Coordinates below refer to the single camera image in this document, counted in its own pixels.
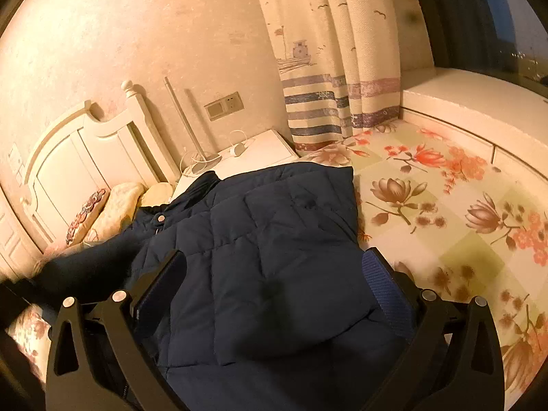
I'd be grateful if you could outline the boat print striped curtain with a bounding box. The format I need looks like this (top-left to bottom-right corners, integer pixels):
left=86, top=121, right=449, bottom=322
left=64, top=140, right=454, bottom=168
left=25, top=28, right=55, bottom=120
left=248, top=0, right=403, bottom=157

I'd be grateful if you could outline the embroidered dark patterned pillow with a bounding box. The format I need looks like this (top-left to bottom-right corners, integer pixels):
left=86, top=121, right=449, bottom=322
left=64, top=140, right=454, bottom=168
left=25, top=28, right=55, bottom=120
left=64, top=188, right=112, bottom=247

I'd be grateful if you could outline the pale yellow pillow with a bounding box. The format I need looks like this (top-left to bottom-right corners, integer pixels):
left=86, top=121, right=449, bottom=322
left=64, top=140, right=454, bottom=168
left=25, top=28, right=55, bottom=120
left=88, top=182, right=146, bottom=240
left=141, top=182, right=174, bottom=206

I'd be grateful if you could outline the wall switch socket panel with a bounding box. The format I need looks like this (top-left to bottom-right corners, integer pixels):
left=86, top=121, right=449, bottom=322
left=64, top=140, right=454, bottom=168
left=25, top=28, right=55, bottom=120
left=203, top=91, right=245, bottom=121

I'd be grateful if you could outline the slim pole desk lamp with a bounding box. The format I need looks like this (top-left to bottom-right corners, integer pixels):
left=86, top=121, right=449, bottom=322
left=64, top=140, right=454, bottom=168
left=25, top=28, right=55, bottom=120
left=165, top=77, right=221, bottom=173

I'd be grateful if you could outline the navy quilted down jacket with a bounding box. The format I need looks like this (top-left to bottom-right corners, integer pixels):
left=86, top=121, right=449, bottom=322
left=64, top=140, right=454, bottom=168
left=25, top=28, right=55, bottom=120
left=0, top=163, right=429, bottom=411

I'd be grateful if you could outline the dark window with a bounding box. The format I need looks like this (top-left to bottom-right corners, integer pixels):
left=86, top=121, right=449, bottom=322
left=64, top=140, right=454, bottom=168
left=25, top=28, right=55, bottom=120
left=407, top=0, right=548, bottom=95

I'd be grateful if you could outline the floral bed sheet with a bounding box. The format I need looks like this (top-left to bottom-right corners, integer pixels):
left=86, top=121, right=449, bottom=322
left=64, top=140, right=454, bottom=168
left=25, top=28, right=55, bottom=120
left=6, top=124, right=548, bottom=411

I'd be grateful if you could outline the white cabinet door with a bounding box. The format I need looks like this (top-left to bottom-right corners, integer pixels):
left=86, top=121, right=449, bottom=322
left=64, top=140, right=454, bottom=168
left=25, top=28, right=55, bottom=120
left=0, top=210, right=32, bottom=279

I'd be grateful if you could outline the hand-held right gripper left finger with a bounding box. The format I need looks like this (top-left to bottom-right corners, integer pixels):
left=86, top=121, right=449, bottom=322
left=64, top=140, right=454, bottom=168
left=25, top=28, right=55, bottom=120
left=45, top=248, right=191, bottom=411

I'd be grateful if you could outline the white nightstand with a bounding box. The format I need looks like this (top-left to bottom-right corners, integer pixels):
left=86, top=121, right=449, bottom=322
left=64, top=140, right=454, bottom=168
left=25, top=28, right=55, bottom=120
left=173, top=129, right=300, bottom=198

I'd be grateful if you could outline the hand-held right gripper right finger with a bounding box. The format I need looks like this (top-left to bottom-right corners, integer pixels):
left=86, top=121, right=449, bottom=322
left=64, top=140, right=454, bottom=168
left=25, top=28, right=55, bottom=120
left=361, top=247, right=506, bottom=411

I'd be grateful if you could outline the white window ledge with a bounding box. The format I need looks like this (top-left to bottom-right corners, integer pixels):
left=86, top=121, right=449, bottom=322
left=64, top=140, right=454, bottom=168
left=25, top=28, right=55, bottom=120
left=400, top=66, right=548, bottom=180

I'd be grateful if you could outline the white charger with cable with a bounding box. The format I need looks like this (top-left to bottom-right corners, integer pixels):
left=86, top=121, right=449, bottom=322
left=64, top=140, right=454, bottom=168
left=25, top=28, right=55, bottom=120
left=228, top=130, right=253, bottom=157

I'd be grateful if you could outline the white wooden headboard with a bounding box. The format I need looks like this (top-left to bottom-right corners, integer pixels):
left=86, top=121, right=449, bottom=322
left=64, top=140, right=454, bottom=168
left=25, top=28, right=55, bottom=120
left=0, top=80, right=180, bottom=275

